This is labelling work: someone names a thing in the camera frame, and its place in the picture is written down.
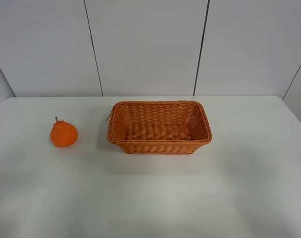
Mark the orange fruit with stem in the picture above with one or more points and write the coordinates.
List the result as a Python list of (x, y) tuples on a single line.
[(63, 134)]

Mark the orange wicker basket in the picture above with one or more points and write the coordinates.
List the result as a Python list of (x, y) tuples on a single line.
[(159, 127)]

